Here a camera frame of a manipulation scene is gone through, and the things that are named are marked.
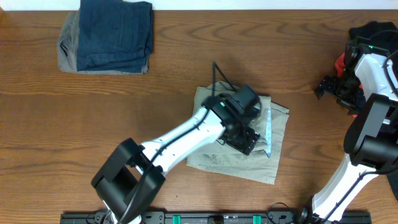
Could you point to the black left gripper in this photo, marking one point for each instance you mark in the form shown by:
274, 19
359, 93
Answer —
247, 144

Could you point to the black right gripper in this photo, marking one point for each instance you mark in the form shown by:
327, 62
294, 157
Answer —
329, 86

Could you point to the khaki shorts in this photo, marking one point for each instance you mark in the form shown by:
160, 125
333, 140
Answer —
262, 163

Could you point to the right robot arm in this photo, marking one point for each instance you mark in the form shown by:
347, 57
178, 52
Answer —
370, 143

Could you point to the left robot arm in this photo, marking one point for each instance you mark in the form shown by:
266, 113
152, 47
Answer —
134, 173

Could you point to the red garment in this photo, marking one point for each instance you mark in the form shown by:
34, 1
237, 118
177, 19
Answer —
340, 65

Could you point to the black t-shirt with print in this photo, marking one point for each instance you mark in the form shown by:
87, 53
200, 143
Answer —
385, 32

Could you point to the folded dark blue jeans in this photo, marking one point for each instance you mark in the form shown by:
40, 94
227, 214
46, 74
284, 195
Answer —
115, 35

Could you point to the folded grey trousers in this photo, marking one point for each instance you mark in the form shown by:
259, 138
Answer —
67, 45

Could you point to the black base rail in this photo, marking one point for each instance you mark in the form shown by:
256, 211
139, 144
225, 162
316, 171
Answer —
101, 216

